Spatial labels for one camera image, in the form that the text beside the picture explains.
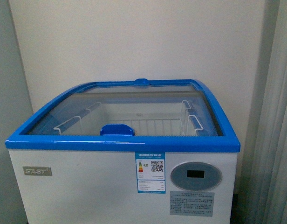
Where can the sliding glass freezer lid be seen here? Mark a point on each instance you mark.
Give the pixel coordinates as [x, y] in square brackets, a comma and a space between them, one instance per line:
[76, 103]

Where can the white chest freezer blue rim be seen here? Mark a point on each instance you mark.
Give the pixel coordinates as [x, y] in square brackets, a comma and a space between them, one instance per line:
[94, 178]

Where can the blue energy label sticker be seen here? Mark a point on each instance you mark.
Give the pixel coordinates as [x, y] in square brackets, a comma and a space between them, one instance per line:
[150, 172]

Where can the grey oval control panel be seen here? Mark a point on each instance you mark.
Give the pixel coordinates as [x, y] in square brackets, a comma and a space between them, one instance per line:
[196, 176]

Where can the grey text info sticker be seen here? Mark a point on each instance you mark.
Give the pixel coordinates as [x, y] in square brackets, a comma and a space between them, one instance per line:
[187, 203]

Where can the silver brand logo plate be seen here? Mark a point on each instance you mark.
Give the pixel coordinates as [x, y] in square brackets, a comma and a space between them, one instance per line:
[37, 171]

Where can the grey vertical blinds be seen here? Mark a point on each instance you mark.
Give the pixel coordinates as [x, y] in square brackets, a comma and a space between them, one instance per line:
[263, 179]

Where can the white wire freezer basket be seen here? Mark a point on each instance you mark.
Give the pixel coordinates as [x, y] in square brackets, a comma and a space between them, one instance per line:
[138, 119]

